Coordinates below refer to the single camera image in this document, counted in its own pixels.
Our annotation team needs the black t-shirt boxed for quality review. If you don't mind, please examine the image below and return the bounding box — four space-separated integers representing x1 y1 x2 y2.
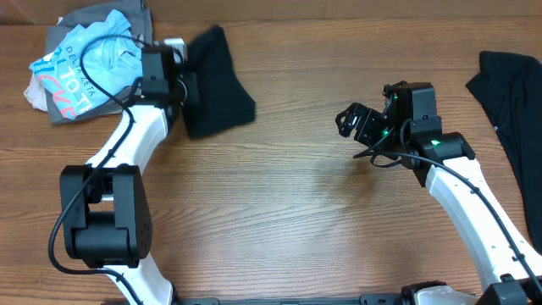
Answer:
182 25 256 139

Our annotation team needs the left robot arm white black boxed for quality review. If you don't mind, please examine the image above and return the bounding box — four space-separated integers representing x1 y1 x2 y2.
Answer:
48 47 187 304

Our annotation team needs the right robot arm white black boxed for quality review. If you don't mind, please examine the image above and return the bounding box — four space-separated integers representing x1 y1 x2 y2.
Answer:
335 102 541 304

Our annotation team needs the grey folded garment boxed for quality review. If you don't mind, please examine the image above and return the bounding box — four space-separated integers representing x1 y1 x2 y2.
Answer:
45 0 152 125

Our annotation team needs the light blue printed t-shirt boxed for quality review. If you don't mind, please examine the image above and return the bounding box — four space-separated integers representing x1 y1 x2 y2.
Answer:
29 9 142 121

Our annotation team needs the white folded garment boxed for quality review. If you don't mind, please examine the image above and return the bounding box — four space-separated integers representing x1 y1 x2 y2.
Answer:
23 16 64 113

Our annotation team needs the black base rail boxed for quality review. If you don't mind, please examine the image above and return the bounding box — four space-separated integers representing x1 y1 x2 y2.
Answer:
101 291 479 305

